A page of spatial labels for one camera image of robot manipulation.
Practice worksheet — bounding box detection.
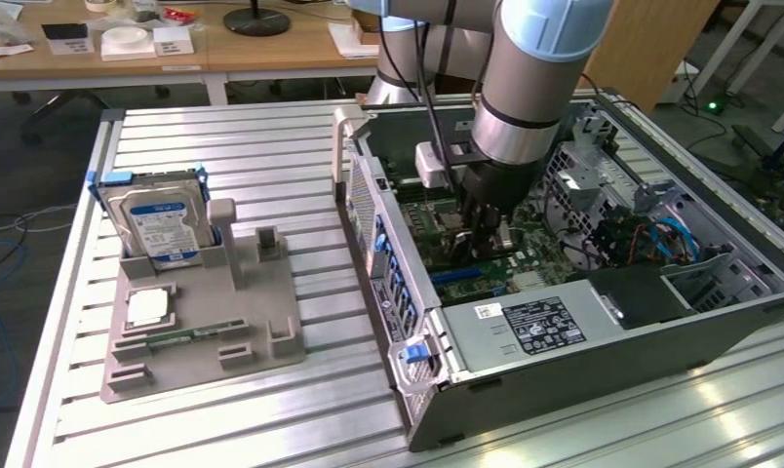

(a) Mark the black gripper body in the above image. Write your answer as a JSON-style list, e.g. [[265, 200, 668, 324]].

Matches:
[[459, 160, 539, 221]]

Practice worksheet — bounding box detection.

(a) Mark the graphics card with grey bracket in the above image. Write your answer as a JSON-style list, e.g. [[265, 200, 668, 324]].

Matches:
[[452, 221, 519, 262]]

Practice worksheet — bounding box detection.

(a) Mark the CPU socket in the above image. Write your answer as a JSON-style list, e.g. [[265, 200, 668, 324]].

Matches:
[[432, 201, 465, 231]]

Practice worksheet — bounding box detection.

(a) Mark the green motherboard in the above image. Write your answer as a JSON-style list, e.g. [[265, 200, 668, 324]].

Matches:
[[391, 169, 590, 301]]

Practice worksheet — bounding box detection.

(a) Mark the blue expansion slot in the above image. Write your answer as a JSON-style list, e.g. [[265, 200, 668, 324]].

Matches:
[[429, 268, 483, 287]]

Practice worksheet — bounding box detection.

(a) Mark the metal disk bay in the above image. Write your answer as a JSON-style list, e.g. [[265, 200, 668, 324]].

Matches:
[[539, 139, 631, 236]]

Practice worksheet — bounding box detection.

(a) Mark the grey power supply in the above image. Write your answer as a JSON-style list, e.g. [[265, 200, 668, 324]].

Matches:
[[439, 280, 628, 387]]

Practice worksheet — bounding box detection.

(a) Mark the open grey PC case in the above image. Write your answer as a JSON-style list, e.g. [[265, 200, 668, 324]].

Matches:
[[331, 87, 784, 452]]

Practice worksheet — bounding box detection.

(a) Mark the wooden cabinet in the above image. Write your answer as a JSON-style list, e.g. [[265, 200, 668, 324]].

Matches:
[[576, 0, 722, 111]]

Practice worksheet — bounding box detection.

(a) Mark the white paper stack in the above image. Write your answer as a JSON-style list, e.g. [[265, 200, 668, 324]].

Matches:
[[327, 20, 381, 59]]

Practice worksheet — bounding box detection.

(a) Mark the brown cardboard box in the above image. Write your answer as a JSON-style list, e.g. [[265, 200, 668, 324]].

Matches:
[[351, 8, 381, 35]]

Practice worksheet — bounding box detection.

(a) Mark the black floor stand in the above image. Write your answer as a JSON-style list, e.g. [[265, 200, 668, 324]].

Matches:
[[728, 97, 784, 215]]

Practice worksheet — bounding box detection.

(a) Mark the wooden desk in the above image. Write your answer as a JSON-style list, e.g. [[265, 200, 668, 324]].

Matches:
[[0, 0, 562, 106]]

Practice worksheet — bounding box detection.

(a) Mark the hard disk in blue carrier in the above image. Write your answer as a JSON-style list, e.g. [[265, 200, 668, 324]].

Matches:
[[82, 164, 212, 272]]

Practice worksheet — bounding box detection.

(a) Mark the grey parts rack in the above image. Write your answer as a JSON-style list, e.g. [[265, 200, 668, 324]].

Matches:
[[97, 197, 309, 406]]

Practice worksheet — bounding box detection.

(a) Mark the green RAM stick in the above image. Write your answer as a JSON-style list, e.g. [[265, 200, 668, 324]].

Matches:
[[141, 326, 223, 346]]

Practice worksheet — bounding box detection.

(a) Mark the black round lamp base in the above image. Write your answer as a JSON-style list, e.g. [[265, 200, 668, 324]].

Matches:
[[221, 0, 292, 37]]

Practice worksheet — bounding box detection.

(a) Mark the silver CPU chip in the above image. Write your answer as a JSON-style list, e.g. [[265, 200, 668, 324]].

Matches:
[[124, 289, 173, 333]]

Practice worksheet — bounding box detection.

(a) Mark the small white labelled box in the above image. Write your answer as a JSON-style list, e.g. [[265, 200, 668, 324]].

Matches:
[[150, 25, 195, 58]]

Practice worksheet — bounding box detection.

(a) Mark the white box with round dish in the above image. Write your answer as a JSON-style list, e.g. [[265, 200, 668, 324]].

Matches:
[[98, 25, 159, 62]]

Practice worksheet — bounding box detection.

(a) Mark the black chair base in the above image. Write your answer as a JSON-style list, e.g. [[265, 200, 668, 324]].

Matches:
[[12, 89, 110, 145]]

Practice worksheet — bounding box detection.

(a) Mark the white box with black top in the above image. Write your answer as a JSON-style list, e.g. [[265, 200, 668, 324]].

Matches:
[[38, 22, 96, 57]]

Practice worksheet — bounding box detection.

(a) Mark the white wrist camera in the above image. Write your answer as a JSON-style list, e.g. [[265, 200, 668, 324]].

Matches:
[[413, 140, 449, 190]]

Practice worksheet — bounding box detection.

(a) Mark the black camera cable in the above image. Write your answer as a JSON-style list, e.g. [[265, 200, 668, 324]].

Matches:
[[417, 19, 460, 195]]

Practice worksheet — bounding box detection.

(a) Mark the black wire bundle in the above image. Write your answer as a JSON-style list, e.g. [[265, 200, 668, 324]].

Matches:
[[591, 218, 635, 265]]

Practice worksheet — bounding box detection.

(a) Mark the orange wire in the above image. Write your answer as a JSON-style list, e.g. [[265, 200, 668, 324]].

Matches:
[[627, 221, 648, 265]]

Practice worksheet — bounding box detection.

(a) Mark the black cable behind case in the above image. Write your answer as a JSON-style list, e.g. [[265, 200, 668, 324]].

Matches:
[[579, 72, 619, 102]]

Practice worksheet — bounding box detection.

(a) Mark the blue wire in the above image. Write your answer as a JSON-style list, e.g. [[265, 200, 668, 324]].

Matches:
[[650, 215, 700, 265]]

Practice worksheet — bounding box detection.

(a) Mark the white desk frame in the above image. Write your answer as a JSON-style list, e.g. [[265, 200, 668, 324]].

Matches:
[[688, 0, 784, 134]]

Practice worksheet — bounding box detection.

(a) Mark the grey floor cable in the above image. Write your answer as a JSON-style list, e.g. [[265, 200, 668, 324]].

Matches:
[[0, 203, 76, 234]]

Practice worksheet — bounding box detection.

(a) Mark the blue floor cable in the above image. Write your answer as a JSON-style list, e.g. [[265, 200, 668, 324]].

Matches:
[[0, 227, 29, 421]]

